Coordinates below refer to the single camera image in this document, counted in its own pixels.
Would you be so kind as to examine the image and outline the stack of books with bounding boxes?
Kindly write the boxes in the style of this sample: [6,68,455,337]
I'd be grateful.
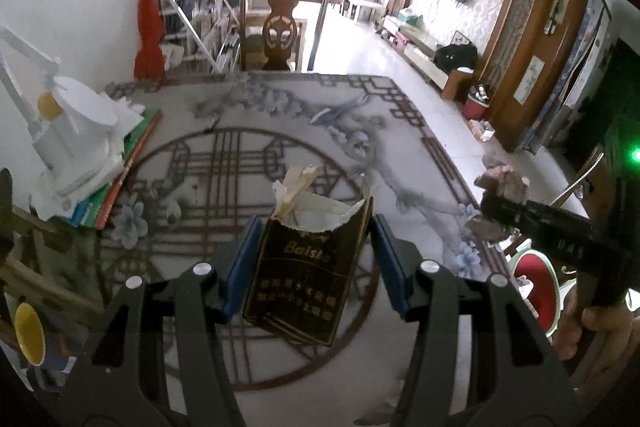
[30,104,165,230]

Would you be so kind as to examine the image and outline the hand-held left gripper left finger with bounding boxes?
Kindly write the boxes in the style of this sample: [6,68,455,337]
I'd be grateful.
[55,214,265,427]

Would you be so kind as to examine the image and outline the white coffee table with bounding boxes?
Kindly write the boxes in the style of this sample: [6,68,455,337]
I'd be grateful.
[347,0,388,25]

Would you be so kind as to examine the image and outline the small wall scroll picture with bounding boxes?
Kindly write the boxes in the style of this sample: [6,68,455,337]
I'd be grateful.
[514,56,546,102]

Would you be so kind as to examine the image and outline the person's right hand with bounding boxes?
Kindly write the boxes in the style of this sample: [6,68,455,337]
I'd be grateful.
[555,282,640,385]

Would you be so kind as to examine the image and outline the small cardboard box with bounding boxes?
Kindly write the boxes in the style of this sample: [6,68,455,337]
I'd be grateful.
[470,119,496,142]

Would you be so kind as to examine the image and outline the red cloth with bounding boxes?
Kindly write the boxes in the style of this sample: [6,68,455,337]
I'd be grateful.
[132,0,186,80]

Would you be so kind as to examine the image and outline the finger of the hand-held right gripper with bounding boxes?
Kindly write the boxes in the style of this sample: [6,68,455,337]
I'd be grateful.
[479,192,592,259]

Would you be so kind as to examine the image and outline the black cigarette pack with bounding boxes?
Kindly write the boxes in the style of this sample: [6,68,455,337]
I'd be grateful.
[242,164,375,348]

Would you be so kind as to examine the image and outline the red and white paper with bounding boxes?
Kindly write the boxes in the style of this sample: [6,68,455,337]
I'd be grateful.
[467,164,531,243]

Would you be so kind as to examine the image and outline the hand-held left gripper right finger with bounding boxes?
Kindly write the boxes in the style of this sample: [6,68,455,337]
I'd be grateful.
[371,213,583,427]

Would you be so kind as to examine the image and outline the white metal rack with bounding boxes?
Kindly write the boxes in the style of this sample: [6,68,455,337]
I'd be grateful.
[150,0,246,75]

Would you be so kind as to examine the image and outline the black backpack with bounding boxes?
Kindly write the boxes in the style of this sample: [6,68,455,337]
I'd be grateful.
[432,43,478,72]

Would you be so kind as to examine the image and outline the carved wooden chair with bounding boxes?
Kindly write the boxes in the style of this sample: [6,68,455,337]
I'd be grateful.
[239,0,333,72]

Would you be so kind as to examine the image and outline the wooden chair with bead string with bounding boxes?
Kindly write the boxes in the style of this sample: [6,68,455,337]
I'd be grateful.
[500,144,608,308]

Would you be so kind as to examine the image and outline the small red trash bin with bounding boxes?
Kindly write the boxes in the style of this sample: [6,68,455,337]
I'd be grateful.
[462,84,491,122]

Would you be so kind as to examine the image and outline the television cabinet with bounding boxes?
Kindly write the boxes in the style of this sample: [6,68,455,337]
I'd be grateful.
[382,14,476,102]

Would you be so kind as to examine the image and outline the yellow round cup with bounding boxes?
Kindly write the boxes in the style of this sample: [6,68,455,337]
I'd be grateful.
[12,302,48,368]

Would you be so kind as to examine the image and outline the wooden stand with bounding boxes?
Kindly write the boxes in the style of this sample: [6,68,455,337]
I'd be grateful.
[0,202,101,323]

